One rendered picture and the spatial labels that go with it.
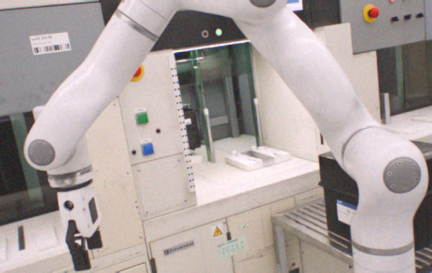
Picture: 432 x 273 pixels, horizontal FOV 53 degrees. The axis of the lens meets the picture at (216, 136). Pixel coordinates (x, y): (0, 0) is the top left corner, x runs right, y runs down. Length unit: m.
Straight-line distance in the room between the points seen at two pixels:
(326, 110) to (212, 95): 1.66
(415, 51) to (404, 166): 1.97
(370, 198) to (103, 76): 0.52
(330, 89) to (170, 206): 0.81
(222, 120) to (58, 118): 1.77
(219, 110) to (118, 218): 1.22
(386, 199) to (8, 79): 0.99
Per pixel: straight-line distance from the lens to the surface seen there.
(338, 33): 1.68
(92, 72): 0.80
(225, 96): 2.46
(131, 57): 0.80
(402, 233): 0.92
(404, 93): 2.68
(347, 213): 1.36
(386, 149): 0.80
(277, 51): 0.83
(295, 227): 1.50
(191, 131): 2.00
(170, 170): 1.43
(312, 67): 0.80
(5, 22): 1.32
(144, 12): 0.79
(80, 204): 0.87
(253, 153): 1.99
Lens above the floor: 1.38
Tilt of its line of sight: 12 degrees down
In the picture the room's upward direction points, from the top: 8 degrees counter-clockwise
